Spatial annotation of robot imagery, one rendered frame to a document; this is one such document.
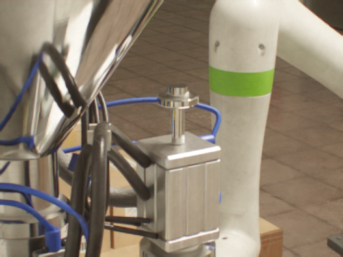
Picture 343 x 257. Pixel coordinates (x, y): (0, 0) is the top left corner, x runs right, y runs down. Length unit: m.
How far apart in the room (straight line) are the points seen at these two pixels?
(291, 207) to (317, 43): 2.65
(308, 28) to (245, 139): 0.26
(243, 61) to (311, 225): 2.63
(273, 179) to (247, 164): 3.04
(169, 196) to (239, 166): 0.98
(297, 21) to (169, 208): 1.10
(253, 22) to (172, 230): 0.92
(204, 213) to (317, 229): 3.43
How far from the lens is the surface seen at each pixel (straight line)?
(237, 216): 1.65
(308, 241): 3.96
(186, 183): 0.64
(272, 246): 3.69
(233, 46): 1.54
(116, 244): 3.48
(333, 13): 8.84
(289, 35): 1.70
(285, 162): 4.92
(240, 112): 1.57
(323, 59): 1.71
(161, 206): 0.64
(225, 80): 1.56
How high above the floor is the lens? 1.61
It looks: 17 degrees down
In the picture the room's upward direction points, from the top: straight up
